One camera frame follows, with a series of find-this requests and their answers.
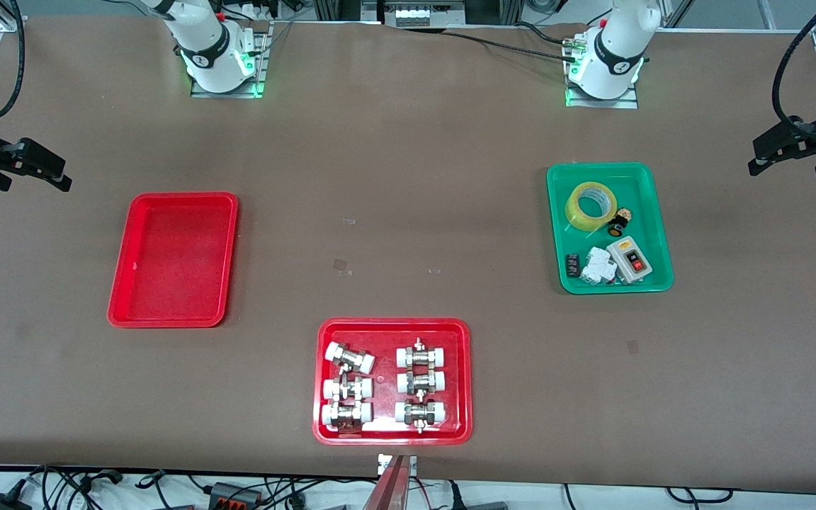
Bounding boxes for yellow packing tape roll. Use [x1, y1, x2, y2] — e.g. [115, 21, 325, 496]
[565, 181, 616, 231]

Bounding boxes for green plastic tray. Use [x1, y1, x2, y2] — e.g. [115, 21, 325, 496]
[546, 162, 675, 295]

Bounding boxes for red plastic tray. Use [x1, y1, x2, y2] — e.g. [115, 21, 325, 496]
[312, 317, 473, 446]
[107, 192, 239, 329]

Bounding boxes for white circuit breaker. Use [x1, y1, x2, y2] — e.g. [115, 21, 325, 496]
[579, 246, 620, 286]

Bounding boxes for metal valve white end caps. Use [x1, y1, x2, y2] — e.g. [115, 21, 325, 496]
[322, 375, 373, 402]
[326, 341, 375, 375]
[396, 339, 448, 369]
[397, 368, 447, 396]
[321, 401, 373, 431]
[395, 398, 447, 434]

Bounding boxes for white terminal block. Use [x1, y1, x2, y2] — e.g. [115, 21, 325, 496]
[394, 6, 465, 28]

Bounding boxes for red aluminium bar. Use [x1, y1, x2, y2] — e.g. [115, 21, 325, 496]
[362, 455, 409, 510]

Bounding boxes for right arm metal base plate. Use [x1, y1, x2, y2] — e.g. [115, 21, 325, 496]
[191, 20, 271, 98]

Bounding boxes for grey switch box red button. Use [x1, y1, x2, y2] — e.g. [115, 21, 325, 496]
[606, 237, 653, 284]

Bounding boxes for black cable on table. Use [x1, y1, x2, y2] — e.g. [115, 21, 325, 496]
[443, 21, 596, 64]

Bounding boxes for black floor cable loop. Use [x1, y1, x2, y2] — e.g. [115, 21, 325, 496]
[667, 486, 735, 505]

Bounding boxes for small silver bracket plate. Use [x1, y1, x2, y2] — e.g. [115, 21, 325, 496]
[378, 454, 418, 475]

